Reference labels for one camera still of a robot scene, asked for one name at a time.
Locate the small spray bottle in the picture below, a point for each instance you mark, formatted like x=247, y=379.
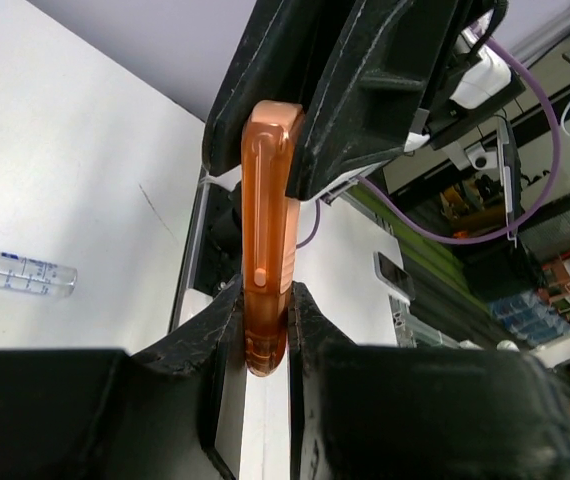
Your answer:
x=36, y=277

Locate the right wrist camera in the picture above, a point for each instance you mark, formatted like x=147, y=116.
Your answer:
x=483, y=81

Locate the grey monitor on stand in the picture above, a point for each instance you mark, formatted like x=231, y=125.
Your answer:
x=509, y=166

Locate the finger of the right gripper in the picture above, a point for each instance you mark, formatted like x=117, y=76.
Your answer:
x=290, y=51

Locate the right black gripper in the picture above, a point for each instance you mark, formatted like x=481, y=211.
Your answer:
x=391, y=59

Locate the smartphone on side table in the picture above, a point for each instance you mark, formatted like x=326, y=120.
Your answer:
x=394, y=276

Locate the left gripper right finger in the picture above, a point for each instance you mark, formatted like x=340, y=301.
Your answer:
x=380, y=412

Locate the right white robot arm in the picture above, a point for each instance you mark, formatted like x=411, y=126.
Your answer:
x=365, y=170

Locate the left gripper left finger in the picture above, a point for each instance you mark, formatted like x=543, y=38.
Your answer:
x=174, y=410

